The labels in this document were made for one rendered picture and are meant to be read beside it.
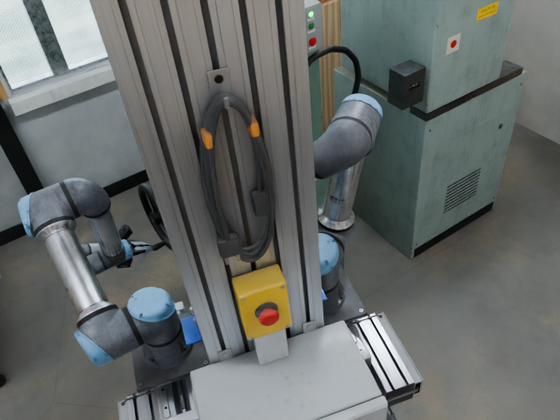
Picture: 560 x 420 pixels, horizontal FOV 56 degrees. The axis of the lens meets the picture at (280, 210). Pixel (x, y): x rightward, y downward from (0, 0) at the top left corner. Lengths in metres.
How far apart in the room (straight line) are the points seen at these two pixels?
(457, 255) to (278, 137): 2.29
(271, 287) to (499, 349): 1.87
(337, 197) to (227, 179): 0.75
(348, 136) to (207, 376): 0.62
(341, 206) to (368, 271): 1.36
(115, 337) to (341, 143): 0.77
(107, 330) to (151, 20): 1.00
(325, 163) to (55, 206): 0.79
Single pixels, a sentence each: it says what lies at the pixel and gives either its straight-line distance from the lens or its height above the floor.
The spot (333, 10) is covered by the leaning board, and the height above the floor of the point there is 0.86.
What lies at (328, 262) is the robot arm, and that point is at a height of 1.03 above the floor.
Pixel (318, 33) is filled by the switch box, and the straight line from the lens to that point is 1.92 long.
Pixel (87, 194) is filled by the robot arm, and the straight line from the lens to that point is 1.63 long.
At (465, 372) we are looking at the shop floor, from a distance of 2.56.
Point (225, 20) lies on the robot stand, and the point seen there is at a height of 1.91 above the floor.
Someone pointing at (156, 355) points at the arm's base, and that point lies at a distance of 1.61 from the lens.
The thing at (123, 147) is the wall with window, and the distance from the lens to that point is 3.49.
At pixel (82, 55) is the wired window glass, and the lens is 3.27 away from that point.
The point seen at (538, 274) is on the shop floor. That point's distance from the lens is 3.00.
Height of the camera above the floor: 2.16
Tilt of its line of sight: 42 degrees down
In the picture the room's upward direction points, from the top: 7 degrees counter-clockwise
